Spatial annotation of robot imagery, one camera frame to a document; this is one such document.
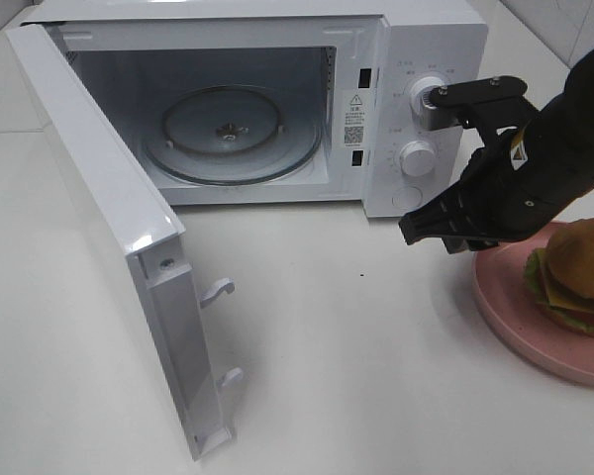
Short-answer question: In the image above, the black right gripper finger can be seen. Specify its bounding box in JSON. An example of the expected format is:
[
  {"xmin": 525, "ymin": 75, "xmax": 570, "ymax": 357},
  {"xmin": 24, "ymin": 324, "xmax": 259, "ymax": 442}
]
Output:
[
  {"xmin": 441, "ymin": 235, "xmax": 500, "ymax": 254},
  {"xmin": 398, "ymin": 182, "xmax": 480, "ymax": 244}
]

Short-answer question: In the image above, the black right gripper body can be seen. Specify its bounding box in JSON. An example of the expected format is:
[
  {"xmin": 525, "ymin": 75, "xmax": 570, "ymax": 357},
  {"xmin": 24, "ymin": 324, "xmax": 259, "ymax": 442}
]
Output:
[{"xmin": 458, "ymin": 130, "xmax": 564, "ymax": 242}]

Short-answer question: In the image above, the round white door button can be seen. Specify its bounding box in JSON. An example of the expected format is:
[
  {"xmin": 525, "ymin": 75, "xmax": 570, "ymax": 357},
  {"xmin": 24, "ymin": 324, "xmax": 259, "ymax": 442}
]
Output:
[{"xmin": 392, "ymin": 186, "xmax": 423, "ymax": 211}]

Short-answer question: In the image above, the white timer knob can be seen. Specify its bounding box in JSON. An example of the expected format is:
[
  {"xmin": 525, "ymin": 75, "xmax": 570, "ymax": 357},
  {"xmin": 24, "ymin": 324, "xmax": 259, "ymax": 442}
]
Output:
[{"xmin": 399, "ymin": 141, "xmax": 437, "ymax": 177}]

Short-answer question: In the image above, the pink plate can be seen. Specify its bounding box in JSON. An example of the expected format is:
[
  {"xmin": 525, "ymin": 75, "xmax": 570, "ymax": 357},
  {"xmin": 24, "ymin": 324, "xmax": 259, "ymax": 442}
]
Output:
[{"xmin": 472, "ymin": 222, "xmax": 594, "ymax": 387}]

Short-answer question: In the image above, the toy burger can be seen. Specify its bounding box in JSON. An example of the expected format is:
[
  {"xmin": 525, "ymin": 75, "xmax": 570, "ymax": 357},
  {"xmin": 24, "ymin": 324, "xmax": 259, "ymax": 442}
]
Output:
[{"xmin": 523, "ymin": 218, "xmax": 594, "ymax": 337}]

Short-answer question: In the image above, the white microwave door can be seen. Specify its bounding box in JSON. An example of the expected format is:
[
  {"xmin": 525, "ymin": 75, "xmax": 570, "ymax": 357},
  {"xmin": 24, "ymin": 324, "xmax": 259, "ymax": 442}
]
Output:
[{"xmin": 7, "ymin": 24, "xmax": 243, "ymax": 460}]

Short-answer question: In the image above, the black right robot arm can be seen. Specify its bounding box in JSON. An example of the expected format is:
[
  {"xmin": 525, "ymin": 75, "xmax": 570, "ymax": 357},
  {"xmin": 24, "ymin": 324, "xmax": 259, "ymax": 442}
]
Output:
[{"xmin": 399, "ymin": 49, "xmax": 594, "ymax": 253}]

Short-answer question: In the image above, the upper white power knob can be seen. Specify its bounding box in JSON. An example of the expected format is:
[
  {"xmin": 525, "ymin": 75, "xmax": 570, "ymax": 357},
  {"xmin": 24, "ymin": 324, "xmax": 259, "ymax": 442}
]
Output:
[{"xmin": 407, "ymin": 74, "xmax": 446, "ymax": 119}]

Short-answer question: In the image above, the glass microwave turntable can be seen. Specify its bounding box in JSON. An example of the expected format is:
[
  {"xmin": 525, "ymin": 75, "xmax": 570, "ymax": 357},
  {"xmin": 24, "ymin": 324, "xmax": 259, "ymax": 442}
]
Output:
[{"xmin": 143, "ymin": 85, "xmax": 324, "ymax": 186}]

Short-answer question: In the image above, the white microwave oven body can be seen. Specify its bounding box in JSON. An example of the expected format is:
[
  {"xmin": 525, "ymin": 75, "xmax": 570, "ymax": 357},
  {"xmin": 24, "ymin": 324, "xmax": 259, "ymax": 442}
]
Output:
[{"xmin": 18, "ymin": 1, "xmax": 487, "ymax": 218}]

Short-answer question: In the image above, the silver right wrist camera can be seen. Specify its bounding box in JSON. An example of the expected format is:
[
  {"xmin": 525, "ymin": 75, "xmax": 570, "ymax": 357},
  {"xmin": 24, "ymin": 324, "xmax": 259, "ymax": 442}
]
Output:
[{"xmin": 418, "ymin": 75, "xmax": 538, "ymax": 133}]

